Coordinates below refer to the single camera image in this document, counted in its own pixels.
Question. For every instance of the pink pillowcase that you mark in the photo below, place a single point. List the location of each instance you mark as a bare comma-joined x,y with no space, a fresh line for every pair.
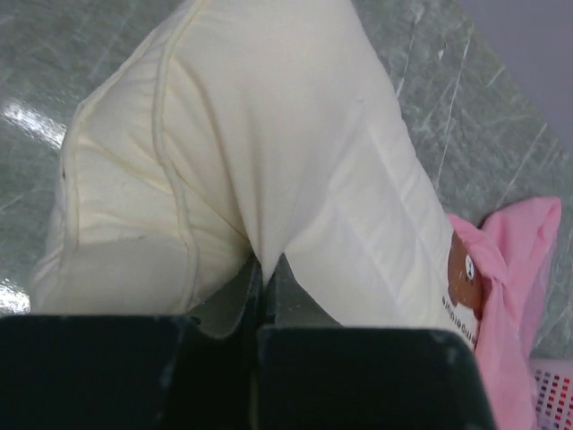
513,250

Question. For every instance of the white plastic basket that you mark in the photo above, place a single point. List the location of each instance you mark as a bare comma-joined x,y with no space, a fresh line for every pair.
553,407

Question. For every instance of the cream pillow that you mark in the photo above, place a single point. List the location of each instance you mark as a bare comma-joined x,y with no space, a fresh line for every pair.
248,128

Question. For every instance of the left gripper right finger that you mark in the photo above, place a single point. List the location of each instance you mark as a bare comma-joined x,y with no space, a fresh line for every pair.
315,374

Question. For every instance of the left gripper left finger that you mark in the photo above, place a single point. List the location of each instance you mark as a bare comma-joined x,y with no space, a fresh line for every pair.
134,372

